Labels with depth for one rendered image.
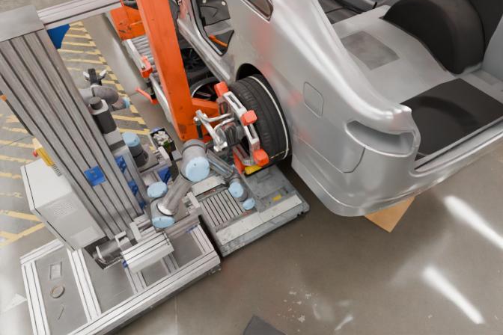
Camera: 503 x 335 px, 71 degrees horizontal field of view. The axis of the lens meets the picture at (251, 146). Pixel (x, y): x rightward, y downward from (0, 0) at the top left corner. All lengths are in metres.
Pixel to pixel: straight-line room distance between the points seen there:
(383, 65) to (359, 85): 1.33
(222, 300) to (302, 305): 0.58
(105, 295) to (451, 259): 2.56
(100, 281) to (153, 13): 1.88
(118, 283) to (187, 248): 0.53
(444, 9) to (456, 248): 1.83
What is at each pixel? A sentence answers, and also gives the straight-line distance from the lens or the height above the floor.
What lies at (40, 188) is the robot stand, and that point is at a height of 1.23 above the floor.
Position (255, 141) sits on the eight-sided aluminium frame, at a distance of 2.32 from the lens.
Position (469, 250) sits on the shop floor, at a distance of 3.31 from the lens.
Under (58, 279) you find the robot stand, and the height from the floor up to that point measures 0.21.
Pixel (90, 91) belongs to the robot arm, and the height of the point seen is 1.46.
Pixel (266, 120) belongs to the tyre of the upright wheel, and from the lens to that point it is 2.30.
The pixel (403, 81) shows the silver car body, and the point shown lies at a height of 0.94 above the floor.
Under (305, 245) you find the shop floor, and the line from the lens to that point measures 2.98.
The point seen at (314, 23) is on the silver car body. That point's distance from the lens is 1.88.
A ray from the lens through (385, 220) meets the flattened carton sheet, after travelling 3.20.
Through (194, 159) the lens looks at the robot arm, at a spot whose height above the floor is 1.38.
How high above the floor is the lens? 2.66
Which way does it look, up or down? 48 degrees down
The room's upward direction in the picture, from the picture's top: 5 degrees counter-clockwise
